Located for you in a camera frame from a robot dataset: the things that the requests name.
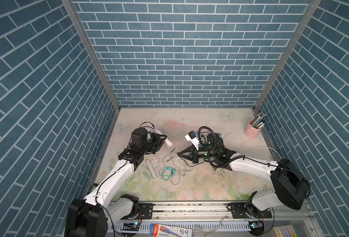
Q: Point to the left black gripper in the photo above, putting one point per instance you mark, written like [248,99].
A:
[158,141]

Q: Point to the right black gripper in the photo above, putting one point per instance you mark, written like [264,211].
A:
[193,156]

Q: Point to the green plug adapter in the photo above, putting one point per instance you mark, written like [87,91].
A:
[202,139]

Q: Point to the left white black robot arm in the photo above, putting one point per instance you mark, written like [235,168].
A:
[89,217]

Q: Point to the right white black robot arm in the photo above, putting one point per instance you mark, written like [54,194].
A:
[289,186]

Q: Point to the pink pen holder cup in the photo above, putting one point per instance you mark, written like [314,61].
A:
[252,132]

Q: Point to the clear plastic bag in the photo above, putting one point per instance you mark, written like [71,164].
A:
[207,228]

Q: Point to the red blue package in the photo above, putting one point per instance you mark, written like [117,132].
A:
[159,230]

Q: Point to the coloured marker set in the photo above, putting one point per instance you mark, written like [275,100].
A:
[285,231]

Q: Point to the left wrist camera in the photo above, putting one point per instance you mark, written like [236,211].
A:
[139,137]

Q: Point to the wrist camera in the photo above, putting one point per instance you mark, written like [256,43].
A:
[139,137]
[193,138]

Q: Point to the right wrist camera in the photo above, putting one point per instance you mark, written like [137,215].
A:
[193,138]

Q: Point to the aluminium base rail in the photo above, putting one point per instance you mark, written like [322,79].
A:
[187,214]

